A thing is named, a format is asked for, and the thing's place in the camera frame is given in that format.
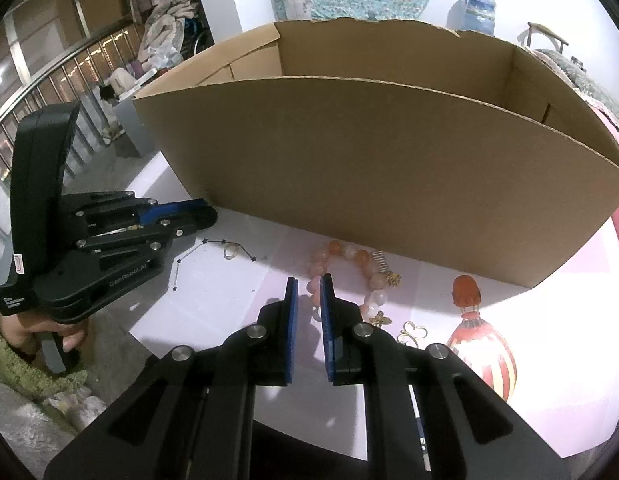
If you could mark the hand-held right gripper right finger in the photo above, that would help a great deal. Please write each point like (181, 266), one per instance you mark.
(327, 340)

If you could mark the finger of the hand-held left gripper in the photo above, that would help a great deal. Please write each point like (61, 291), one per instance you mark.
(189, 222)
(174, 206)

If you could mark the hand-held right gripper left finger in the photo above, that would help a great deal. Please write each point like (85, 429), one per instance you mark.
(291, 340)

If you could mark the gold bee charm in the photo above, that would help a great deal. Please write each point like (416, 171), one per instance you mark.
(380, 319)
(393, 279)

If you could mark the gold butterfly outline charm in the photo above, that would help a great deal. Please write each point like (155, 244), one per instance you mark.
(412, 333)

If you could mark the gold ladder charm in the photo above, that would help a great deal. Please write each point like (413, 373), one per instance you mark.
(380, 260)

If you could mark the brown cardboard box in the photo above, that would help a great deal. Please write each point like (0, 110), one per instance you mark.
(364, 170)

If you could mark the person's left hand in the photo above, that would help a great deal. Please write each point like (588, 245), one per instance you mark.
(24, 332)

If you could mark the metal railing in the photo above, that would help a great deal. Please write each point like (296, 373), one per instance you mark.
(54, 85)

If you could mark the white plastic container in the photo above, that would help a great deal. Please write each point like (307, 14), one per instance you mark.
(122, 81)

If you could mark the pile of pale clothes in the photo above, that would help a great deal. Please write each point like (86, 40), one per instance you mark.
(164, 30)

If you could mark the blue water jug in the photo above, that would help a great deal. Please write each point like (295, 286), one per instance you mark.
(474, 12)

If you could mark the grey blanket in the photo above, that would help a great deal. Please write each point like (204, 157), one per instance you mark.
(584, 80)

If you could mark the wooden chair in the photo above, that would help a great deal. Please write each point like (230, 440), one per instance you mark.
(544, 30)

